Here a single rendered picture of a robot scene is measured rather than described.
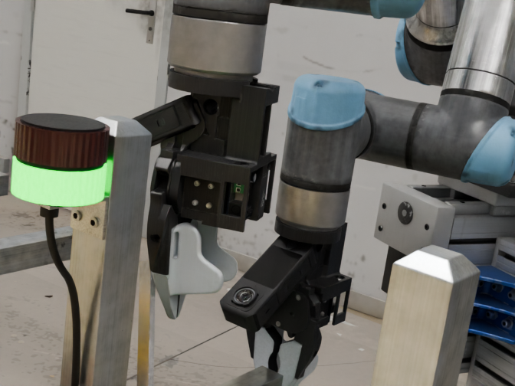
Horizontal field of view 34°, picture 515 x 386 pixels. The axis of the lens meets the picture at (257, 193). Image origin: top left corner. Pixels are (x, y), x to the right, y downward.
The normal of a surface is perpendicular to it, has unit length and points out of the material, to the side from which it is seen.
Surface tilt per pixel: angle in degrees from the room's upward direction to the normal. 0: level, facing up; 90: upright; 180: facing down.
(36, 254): 90
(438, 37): 92
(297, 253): 31
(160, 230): 94
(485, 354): 90
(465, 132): 68
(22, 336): 0
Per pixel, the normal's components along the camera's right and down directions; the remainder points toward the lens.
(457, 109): -0.52, -0.20
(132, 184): 0.78, 0.25
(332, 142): 0.24, 0.27
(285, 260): -0.21, -0.76
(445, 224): 0.46, 0.27
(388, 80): -0.53, 0.14
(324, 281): 0.13, -0.96
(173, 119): -0.29, 0.16
